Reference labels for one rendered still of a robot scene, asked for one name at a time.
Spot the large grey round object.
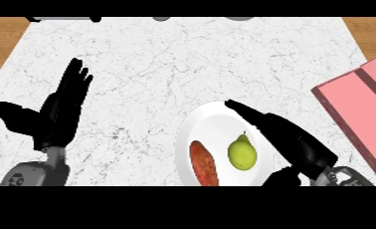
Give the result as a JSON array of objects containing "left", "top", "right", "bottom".
[{"left": 224, "top": 16, "right": 256, "bottom": 22}]

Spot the pink cardboard box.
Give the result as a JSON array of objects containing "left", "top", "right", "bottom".
[{"left": 309, "top": 57, "right": 376, "bottom": 174}]

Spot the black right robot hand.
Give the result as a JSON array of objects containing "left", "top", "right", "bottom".
[{"left": 222, "top": 99, "right": 339, "bottom": 187}]

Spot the reddish-brown sweet potato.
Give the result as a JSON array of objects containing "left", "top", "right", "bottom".
[{"left": 187, "top": 139, "right": 219, "bottom": 187}]

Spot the green pear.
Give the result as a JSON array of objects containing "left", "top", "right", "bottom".
[{"left": 225, "top": 131, "right": 257, "bottom": 171}]

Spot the white plate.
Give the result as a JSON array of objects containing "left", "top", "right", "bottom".
[{"left": 175, "top": 100, "right": 290, "bottom": 187}]

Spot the white appliance with black feet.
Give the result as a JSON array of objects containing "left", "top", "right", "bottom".
[{"left": 23, "top": 16, "right": 103, "bottom": 24}]

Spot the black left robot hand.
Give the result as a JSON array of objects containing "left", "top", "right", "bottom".
[{"left": 0, "top": 58, "right": 94, "bottom": 152}]

